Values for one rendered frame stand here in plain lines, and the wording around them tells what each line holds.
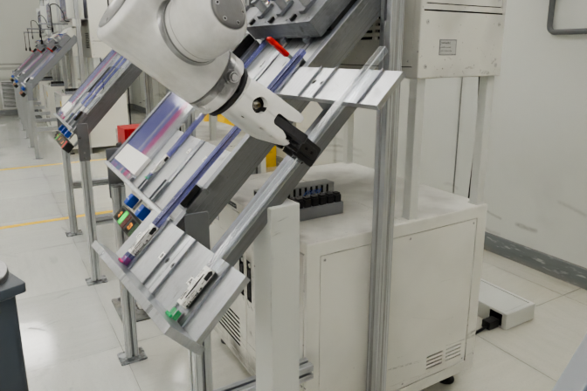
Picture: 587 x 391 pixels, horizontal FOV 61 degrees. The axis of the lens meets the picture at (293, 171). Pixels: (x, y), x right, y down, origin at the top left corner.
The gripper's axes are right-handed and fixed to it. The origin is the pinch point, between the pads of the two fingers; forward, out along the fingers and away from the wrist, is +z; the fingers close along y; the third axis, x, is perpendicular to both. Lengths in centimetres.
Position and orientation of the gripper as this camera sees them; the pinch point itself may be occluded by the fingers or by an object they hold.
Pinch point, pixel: (301, 149)
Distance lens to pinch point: 73.4
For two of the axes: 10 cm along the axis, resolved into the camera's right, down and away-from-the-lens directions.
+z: 6.5, 4.8, 5.9
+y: -5.8, -1.9, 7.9
